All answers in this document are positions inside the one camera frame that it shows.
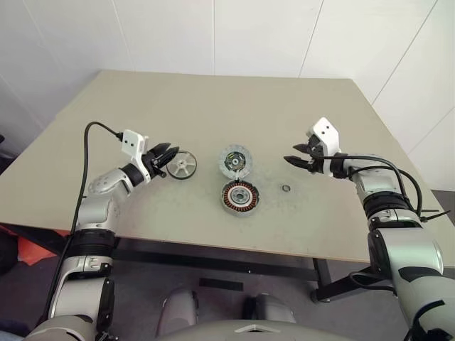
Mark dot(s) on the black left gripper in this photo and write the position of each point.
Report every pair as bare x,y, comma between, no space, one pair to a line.
154,164

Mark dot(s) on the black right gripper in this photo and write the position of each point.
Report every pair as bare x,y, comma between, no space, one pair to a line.
315,161

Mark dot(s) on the white spoked plastic wheel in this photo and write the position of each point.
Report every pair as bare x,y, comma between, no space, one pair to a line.
181,164

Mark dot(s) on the round silver motor cover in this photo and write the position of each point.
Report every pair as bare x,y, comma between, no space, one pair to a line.
234,160

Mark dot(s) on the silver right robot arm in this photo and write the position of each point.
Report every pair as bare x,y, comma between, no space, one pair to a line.
409,248

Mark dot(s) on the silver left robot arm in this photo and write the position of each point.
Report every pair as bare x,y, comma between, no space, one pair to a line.
92,209

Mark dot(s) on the black floor strip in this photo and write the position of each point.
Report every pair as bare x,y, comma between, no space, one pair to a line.
221,284

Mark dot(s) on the black zip tie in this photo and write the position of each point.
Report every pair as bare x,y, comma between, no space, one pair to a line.
435,215

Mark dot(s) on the grey rounded shape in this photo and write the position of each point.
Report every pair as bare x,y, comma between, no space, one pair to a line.
177,309
270,309

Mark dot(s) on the orange cloth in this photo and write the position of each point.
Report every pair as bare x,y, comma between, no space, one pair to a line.
35,250

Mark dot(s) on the grey robot torso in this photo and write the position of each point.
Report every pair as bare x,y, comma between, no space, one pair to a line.
249,334

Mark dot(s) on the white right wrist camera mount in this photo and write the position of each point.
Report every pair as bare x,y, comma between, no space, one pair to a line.
327,131

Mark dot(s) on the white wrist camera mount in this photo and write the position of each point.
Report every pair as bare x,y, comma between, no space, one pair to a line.
327,131
131,142

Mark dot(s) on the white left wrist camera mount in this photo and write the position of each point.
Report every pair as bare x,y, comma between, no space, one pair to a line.
131,142

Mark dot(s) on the black table frame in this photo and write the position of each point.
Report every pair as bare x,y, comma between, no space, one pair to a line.
213,255

